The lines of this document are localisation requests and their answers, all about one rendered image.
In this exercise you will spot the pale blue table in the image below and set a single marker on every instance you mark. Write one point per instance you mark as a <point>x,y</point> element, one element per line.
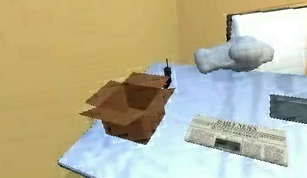
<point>179,160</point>

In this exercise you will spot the brown open cardboard box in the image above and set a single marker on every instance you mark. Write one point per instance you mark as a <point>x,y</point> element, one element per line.
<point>131,113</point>

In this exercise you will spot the folded newspaper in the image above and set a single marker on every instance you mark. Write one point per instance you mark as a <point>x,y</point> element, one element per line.
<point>236,138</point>

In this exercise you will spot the pale grey lumpy sculpture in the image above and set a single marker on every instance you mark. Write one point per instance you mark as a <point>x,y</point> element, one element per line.
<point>237,54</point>

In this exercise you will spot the small black handset with antenna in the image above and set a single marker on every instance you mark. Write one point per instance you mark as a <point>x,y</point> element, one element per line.
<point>168,73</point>

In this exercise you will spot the dark grey flat tablet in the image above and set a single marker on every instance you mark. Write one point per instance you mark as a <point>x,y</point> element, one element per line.
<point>294,109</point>

